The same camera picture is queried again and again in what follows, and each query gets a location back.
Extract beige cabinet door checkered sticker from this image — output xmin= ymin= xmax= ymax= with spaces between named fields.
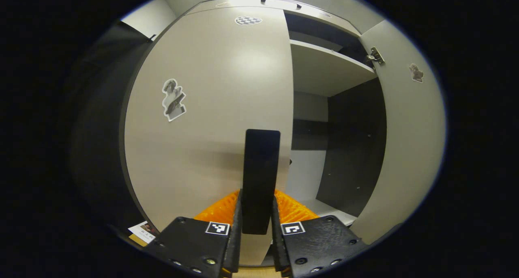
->
xmin=124 ymin=6 xmax=294 ymax=266

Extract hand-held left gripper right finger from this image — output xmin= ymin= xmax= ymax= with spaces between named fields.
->
xmin=270 ymin=190 xmax=368 ymax=278

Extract black door handle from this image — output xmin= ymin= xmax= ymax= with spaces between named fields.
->
xmin=242 ymin=129 xmax=281 ymax=235

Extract beige cabinet shelf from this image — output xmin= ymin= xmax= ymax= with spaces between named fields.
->
xmin=290 ymin=39 xmax=377 ymax=98

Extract beige cabinet door grey stickers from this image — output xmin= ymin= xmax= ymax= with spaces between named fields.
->
xmin=351 ymin=20 xmax=446 ymax=244

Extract white booklet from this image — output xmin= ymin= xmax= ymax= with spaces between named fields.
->
xmin=128 ymin=220 xmax=157 ymax=245

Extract black backdrop cloth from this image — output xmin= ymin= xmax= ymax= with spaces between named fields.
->
xmin=69 ymin=22 xmax=157 ymax=238

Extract metal door hinge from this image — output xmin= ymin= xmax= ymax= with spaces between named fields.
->
xmin=366 ymin=47 xmax=386 ymax=66

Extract thin black flap handle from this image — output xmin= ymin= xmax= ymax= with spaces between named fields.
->
xmin=261 ymin=0 xmax=302 ymax=10

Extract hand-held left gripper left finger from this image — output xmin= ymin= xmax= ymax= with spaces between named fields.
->
xmin=143 ymin=190 xmax=244 ymax=278

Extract beige double-door shoe cabinet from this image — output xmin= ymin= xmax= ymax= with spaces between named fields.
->
xmin=178 ymin=0 xmax=388 ymax=230

